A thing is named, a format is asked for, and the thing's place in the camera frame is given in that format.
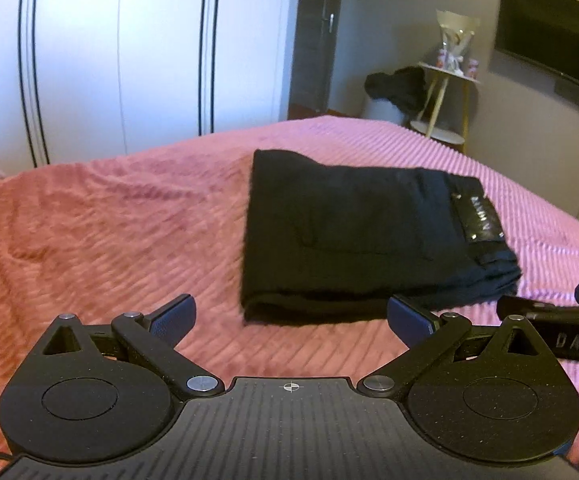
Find pink ribbed bed blanket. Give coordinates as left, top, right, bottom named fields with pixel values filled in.
left=0, top=118, right=579, bottom=451

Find wall mounted black television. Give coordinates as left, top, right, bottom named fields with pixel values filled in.
left=495, top=0, right=579, bottom=84

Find dark wooden door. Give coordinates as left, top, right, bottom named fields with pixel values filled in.
left=288, top=0, right=340, bottom=119

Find black clothes pile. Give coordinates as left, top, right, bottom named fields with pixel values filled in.
left=364, top=66, right=426, bottom=115

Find black pants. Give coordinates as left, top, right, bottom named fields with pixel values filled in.
left=240, top=150, right=521, bottom=324

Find white wardrobe with black stripes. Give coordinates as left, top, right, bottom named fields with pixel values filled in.
left=0, top=0, right=298, bottom=174

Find white laundry basket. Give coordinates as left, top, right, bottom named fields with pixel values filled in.
left=361, top=96, right=408, bottom=126

